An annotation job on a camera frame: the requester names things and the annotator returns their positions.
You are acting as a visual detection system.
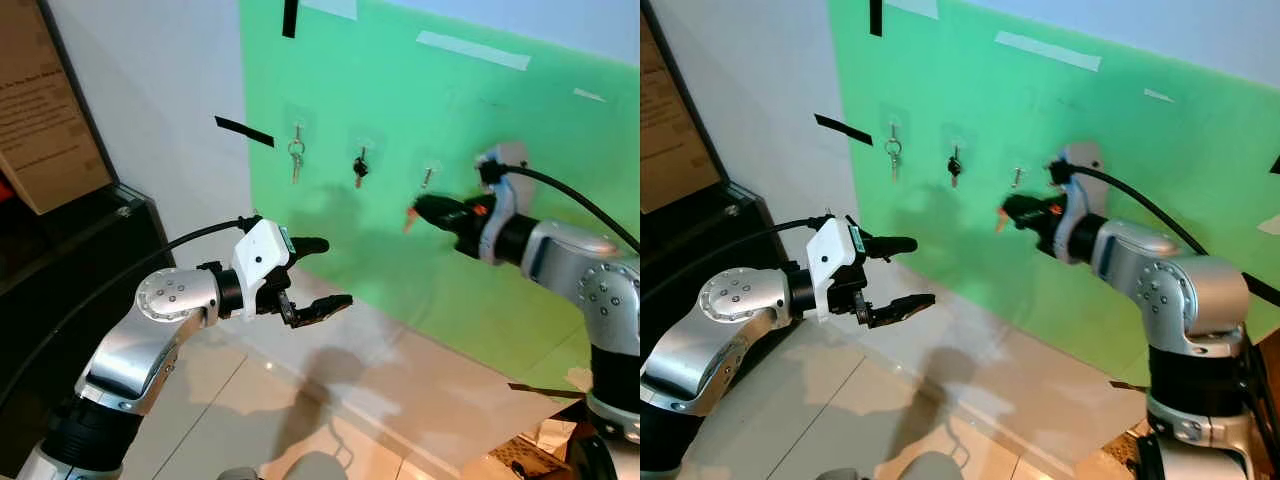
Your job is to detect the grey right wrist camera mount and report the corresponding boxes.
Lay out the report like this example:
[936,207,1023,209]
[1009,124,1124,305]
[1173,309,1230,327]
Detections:
[1047,142,1104,263]
[477,142,529,263]

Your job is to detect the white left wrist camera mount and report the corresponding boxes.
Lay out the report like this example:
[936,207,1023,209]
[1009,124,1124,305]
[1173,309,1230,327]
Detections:
[230,217,295,322]
[805,216,867,322]

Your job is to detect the black cabinet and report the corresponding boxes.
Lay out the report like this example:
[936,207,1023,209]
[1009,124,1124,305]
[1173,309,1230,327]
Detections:
[640,180,794,333]
[0,183,177,451]

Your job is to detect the green foam board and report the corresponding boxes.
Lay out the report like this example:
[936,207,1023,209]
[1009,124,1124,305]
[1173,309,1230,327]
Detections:
[238,0,641,397]
[828,0,1280,387]

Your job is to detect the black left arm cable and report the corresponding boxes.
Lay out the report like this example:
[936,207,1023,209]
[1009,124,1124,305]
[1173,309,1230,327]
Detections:
[640,213,836,301]
[0,215,264,411]

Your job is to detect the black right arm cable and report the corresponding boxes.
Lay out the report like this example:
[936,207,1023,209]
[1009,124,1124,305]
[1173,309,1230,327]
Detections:
[1058,163,1280,307]
[485,163,641,253]

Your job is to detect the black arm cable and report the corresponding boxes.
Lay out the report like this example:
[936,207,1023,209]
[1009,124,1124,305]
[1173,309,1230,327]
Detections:
[1058,163,1280,307]
[0,215,264,411]
[485,163,641,253]
[640,213,836,301]

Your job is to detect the long white tape strip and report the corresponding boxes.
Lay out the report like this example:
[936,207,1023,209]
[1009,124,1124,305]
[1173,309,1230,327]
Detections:
[994,29,1104,74]
[415,29,532,72]

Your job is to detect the brown cardboard box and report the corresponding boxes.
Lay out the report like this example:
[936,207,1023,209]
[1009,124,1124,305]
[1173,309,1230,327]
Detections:
[0,0,113,217]
[640,10,721,215]

